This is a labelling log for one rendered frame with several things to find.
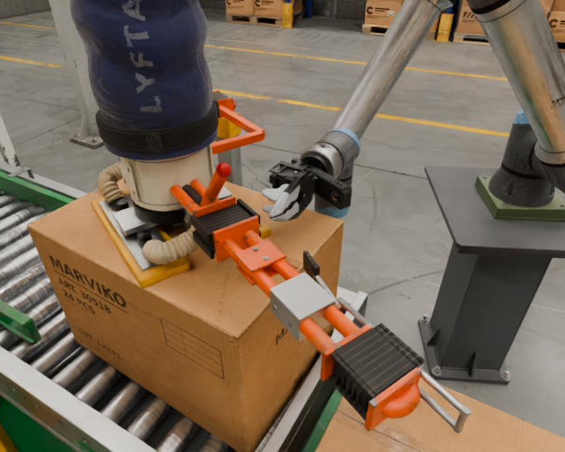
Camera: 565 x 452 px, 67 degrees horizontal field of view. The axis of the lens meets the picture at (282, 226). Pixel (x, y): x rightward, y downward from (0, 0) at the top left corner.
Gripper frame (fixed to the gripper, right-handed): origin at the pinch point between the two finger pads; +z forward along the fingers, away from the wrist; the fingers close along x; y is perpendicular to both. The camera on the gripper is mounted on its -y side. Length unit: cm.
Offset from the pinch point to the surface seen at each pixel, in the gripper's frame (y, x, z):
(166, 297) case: 12.6, -11.8, 18.2
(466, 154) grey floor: -9, -102, -289
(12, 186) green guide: 141, -47, -23
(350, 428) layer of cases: -21, -52, 1
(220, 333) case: -0.2, -12.8, 19.3
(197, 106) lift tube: 16.8, 17.2, -0.3
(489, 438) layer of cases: -49, -51, -12
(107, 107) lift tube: 28.9, 17.5, 9.1
